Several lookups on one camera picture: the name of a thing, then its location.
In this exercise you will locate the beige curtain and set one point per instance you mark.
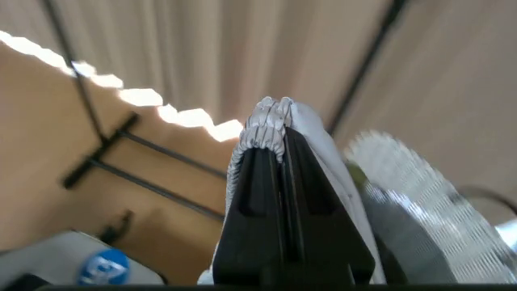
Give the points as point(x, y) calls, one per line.
point(242, 48)

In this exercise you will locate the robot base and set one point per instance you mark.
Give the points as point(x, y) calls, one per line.
point(40, 258)

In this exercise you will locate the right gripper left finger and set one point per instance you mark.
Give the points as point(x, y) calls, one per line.
point(250, 242)

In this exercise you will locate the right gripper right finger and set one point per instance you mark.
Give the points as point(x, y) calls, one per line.
point(331, 250)

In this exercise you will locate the pale grey shorts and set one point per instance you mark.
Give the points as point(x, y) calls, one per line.
point(266, 121)

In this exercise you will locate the white laundry basket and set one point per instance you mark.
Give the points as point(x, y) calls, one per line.
point(424, 210)

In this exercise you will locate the green garment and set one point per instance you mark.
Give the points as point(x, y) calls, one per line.
point(355, 174)

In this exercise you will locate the black clothes rack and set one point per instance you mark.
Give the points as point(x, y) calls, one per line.
point(101, 150)

